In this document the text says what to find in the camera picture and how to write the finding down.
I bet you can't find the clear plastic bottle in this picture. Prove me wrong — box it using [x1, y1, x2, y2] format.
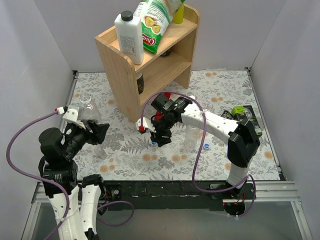
[80, 91, 102, 124]
[204, 102, 215, 114]
[183, 125, 200, 151]

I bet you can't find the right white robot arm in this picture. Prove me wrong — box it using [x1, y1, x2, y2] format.
[149, 93, 261, 199]

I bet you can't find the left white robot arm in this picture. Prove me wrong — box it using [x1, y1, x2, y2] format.
[38, 120, 110, 240]

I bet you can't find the clear plastic bottle front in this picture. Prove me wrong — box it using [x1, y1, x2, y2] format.
[183, 125, 200, 151]

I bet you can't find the dark bottle in shelf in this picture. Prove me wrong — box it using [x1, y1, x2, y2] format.
[136, 71, 145, 94]

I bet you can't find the white bottle black cap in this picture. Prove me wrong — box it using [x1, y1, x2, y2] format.
[114, 10, 144, 65]

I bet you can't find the yellow bottle on shelf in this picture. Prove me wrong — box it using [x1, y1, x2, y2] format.
[173, 3, 185, 24]

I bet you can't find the small clear glass cup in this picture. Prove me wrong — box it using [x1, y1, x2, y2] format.
[93, 144, 107, 160]

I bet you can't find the red box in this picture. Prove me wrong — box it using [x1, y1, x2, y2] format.
[151, 92, 173, 121]

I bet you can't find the wooden shelf unit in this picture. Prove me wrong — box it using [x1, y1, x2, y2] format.
[95, 4, 200, 123]

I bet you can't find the black base bar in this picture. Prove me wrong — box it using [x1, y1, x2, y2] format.
[98, 180, 254, 211]

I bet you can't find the purple candy bar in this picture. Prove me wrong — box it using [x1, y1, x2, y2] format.
[221, 110, 234, 120]

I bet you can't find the black green box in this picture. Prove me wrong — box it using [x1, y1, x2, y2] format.
[231, 105, 263, 137]

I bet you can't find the green chips bag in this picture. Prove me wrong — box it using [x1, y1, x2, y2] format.
[133, 0, 185, 53]

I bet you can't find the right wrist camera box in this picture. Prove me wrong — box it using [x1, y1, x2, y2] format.
[135, 117, 156, 134]

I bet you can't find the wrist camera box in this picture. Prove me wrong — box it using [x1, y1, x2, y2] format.
[135, 117, 156, 134]
[62, 105, 86, 130]

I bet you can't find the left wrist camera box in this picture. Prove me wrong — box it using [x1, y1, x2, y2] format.
[62, 105, 86, 130]

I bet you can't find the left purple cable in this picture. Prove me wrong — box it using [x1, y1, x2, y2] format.
[5, 106, 70, 240]

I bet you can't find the purple cable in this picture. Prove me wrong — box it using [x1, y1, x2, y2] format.
[5, 106, 70, 240]
[140, 90, 257, 217]

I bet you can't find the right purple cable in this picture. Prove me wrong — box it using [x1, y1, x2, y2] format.
[140, 90, 257, 217]

